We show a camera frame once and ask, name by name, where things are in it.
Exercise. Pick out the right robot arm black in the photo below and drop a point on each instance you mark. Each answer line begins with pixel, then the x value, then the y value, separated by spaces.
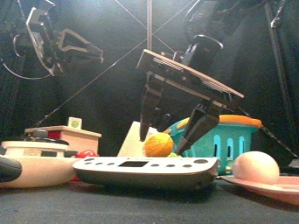
pixel 208 35

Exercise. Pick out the white grey toy control panel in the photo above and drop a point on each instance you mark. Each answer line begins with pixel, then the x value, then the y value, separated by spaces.
pixel 147 170

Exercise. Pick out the white toy cooker pot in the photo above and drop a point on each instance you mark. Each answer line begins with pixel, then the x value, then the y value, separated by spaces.
pixel 36 166

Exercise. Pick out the teal basket with orange rim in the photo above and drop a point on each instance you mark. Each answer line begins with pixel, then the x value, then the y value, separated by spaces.
pixel 230 140

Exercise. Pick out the orange yarn ball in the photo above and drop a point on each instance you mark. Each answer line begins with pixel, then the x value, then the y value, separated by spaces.
pixel 159 145

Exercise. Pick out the black rounded object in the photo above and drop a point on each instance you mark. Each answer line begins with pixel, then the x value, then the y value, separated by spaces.
pixel 8 169

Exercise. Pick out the slanted black frame strut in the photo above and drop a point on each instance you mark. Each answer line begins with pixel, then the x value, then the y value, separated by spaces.
pixel 280 73

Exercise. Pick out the vertical metal frame pole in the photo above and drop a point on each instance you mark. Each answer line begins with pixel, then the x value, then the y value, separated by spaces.
pixel 150 24

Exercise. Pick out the cream wedge block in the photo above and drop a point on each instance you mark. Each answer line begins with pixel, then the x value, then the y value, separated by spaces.
pixel 130 144

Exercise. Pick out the wooden toy box red side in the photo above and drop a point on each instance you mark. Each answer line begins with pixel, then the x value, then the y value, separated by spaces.
pixel 74 137

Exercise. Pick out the red toy piece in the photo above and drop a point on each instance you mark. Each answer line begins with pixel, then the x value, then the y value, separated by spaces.
pixel 86 154

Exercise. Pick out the cream toy egg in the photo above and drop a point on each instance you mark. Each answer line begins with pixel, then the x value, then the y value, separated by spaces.
pixel 255 168

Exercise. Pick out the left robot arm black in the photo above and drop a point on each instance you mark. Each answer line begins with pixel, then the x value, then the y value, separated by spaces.
pixel 13 26

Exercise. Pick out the green toy piece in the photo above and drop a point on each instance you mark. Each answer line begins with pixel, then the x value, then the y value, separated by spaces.
pixel 174 155

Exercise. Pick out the white card with green dot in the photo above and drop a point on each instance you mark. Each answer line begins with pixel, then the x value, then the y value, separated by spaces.
pixel 75 123

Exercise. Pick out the pink plate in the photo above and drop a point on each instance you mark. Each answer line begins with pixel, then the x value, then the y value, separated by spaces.
pixel 272 188

